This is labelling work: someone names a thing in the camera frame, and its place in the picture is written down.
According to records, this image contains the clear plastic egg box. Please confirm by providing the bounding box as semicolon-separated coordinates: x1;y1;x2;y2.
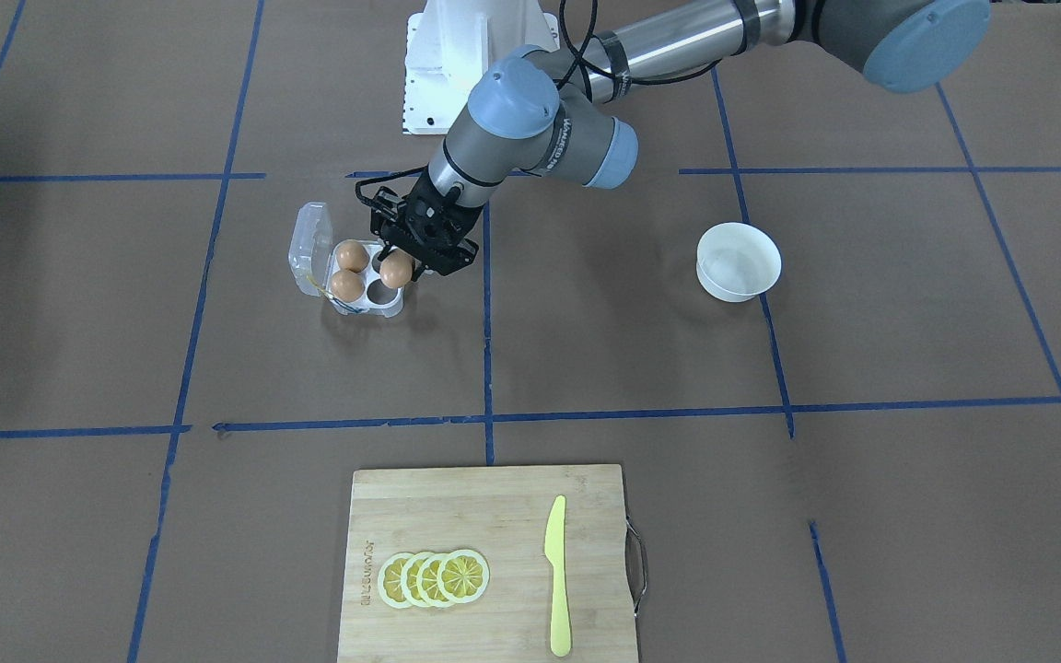
286;200;405;319

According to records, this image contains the brown egg in box front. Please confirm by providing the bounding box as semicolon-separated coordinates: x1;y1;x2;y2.
328;269;366;306

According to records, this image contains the brown egg from bowl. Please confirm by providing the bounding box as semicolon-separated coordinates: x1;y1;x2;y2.
378;250;415;290

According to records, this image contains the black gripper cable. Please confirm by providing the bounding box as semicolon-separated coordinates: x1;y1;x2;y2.
354;165;430;217

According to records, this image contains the brown egg in box rear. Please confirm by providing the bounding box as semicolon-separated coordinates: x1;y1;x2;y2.
333;239;371;273

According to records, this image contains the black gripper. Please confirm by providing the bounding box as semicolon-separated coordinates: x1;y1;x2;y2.
369;175;484;280

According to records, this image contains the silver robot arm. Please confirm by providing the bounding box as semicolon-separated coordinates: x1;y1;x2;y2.
359;1;991;276

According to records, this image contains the brown egg in box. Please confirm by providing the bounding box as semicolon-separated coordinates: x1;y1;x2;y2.
328;269;366;306
333;239;371;273

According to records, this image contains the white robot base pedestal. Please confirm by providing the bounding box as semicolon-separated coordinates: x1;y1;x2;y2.
402;1;559;135

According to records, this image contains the wooden cutting board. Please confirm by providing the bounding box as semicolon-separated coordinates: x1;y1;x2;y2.
337;463;639;662

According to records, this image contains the white ceramic bowl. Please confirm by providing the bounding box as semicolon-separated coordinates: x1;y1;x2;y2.
695;222;783;303

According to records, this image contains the yellow plastic knife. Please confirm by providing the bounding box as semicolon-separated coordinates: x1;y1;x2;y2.
543;494;573;658

